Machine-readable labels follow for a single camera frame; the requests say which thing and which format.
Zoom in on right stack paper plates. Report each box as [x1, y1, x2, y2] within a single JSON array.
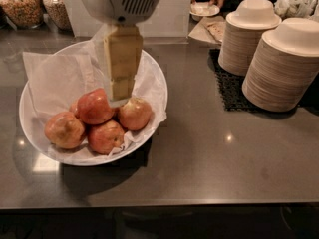
[[242, 30, 319, 113]]

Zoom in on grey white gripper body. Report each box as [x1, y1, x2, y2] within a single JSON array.
[[82, 0, 160, 25]]

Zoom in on red apple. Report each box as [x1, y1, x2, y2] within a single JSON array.
[[88, 119, 125, 155], [44, 112, 86, 149], [77, 88, 115, 125], [118, 97, 153, 130]]

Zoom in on black rubber mat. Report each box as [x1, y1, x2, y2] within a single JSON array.
[[209, 49, 269, 113]]

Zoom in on stack paper plates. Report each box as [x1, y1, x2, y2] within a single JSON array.
[[242, 30, 319, 113], [218, 11, 281, 76]]

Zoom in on right glass cereal jar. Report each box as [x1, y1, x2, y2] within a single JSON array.
[[43, 0, 72, 31]]

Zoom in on white sign holder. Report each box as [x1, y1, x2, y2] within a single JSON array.
[[138, 0, 190, 38], [64, 0, 115, 37]]

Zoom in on left white sign holder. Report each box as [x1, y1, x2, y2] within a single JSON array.
[[64, 0, 115, 37]]

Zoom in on white bowl on left stack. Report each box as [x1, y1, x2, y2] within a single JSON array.
[[231, 0, 281, 27]]

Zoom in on bag of white packets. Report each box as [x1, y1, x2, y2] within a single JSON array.
[[274, 0, 318, 19]]

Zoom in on brown paper with flatbread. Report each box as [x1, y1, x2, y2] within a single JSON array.
[[188, 16, 225, 45]]

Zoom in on glass cereal jar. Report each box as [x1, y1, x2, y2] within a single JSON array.
[[43, 0, 72, 31], [0, 0, 43, 28]]

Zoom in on small hidden left apple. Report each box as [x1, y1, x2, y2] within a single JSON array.
[[69, 101, 79, 118]]

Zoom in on left glass cereal jar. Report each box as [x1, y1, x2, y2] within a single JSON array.
[[0, 0, 43, 28]]

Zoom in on left stack paper plates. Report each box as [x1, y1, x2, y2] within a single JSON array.
[[218, 11, 281, 76]]

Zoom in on right white sign holder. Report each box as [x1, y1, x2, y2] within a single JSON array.
[[138, 0, 190, 38]]

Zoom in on white paper liner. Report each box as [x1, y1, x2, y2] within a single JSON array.
[[22, 23, 167, 161]]

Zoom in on small white plate with food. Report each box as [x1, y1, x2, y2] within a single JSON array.
[[190, 2, 220, 21]]

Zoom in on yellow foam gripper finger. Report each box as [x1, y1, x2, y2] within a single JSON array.
[[104, 25, 143, 102]]

